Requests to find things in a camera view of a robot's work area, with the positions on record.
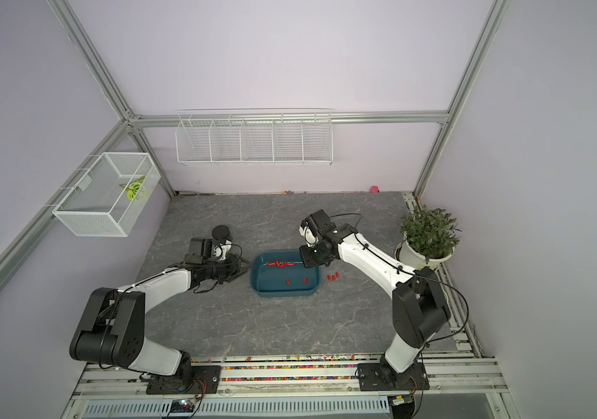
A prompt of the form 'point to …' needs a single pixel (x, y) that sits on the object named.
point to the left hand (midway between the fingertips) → (250, 268)
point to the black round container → (221, 232)
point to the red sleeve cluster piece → (280, 264)
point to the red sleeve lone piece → (305, 280)
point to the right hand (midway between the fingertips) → (304, 258)
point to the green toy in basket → (135, 189)
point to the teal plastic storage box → (283, 273)
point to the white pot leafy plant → (429, 237)
